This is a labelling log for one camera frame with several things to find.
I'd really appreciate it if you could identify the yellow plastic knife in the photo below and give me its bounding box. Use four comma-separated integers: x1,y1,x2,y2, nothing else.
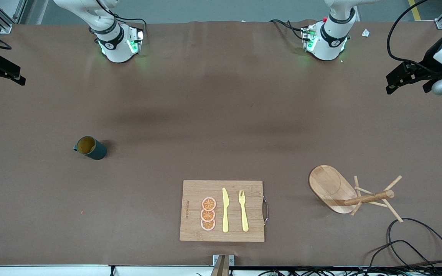
222,187,230,233

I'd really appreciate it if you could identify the black right arm base cable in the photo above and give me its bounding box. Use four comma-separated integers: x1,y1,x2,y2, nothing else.
112,15,147,39

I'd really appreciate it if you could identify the black looped cable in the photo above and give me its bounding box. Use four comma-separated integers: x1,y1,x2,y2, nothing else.
387,218,442,269

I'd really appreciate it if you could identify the wooden cutting board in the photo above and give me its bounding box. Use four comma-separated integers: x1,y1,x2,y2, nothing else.
179,180,269,243

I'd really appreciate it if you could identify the black arm base cable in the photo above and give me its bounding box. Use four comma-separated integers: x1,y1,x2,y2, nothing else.
269,18,310,41
112,15,147,39

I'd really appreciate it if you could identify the brown table cover mat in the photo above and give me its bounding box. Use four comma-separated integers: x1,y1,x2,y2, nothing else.
0,19,442,267

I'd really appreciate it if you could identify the teal cup with yellow inside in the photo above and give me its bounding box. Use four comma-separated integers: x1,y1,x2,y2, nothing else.
73,136,107,161

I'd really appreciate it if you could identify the black cable bundle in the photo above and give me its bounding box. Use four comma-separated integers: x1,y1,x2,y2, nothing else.
257,268,442,276

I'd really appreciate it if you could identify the black curved cable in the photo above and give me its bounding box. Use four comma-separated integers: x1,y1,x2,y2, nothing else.
365,240,442,276

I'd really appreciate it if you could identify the black left arm base cable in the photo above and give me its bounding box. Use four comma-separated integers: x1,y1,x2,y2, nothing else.
269,18,310,41

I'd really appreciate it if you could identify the grey metal bracket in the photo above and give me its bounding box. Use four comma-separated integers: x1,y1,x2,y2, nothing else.
210,254,235,276

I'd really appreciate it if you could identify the wooden cup rack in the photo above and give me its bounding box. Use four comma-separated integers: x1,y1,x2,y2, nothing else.
308,165,404,223

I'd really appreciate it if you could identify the yellow plastic fork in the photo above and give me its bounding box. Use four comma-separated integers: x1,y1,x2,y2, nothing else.
238,190,249,232

